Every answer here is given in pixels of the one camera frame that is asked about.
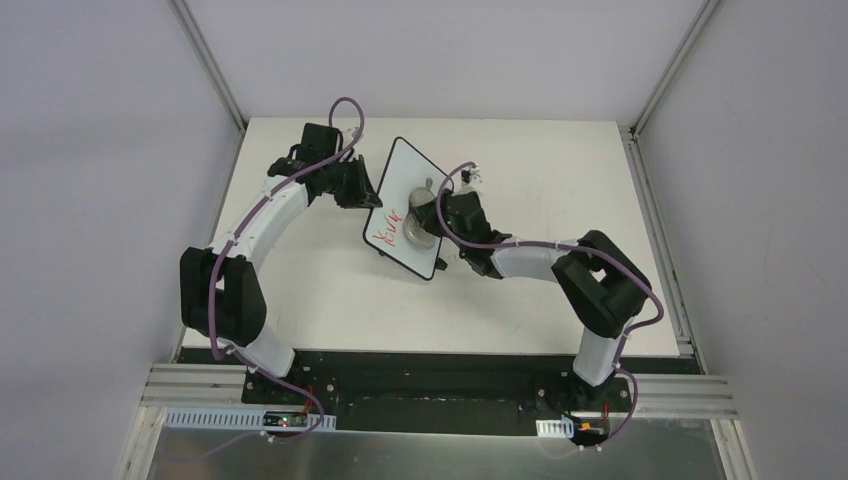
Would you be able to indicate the small black-framed whiteboard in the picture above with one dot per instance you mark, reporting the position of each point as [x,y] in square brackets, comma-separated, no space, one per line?
[409,180]

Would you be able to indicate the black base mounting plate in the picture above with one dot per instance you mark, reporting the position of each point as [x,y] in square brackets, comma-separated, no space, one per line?
[442,393]

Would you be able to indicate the left white cable duct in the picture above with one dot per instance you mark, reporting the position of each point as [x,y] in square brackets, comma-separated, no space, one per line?
[247,420]

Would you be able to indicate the white cable duct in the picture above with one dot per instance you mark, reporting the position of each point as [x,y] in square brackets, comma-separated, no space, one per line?
[555,428]
[247,420]

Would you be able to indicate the silver mesh sponge eraser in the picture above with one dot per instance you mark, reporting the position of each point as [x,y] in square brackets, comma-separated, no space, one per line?
[414,224]

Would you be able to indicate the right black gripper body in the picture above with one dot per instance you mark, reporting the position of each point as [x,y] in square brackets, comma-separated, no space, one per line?
[436,216]

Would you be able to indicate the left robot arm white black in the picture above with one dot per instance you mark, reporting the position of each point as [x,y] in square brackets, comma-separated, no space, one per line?
[221,296]

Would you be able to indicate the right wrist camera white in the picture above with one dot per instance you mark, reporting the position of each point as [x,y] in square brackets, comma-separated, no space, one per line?
[470,175]

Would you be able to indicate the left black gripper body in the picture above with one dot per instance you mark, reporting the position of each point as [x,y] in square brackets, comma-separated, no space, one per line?
[356,182]

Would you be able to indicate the right white cable duct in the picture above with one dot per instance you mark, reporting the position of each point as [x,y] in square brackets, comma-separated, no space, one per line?
[555,428]

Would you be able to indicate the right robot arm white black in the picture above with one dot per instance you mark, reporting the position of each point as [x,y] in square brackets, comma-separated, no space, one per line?
[604,288]

